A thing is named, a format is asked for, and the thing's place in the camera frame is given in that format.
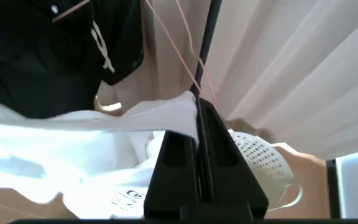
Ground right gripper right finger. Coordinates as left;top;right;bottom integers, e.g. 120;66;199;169
196;98;269;218

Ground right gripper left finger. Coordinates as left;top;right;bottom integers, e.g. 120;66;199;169
144;130;201;218

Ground white garment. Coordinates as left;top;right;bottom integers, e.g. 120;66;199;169
0;90;200;220

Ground black shorts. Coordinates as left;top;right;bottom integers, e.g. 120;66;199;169
0;0;145;119

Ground white laundry basket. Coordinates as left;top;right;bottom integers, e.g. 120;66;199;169
228;129;303;212

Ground pink clothes hanger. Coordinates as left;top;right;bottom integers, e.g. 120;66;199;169
52;0;90;23
144;0;216;103

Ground black clothes rack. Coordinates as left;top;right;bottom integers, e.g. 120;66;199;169
190;0;223;96

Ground white curtain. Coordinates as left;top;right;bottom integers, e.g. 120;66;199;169
96;0;358;161

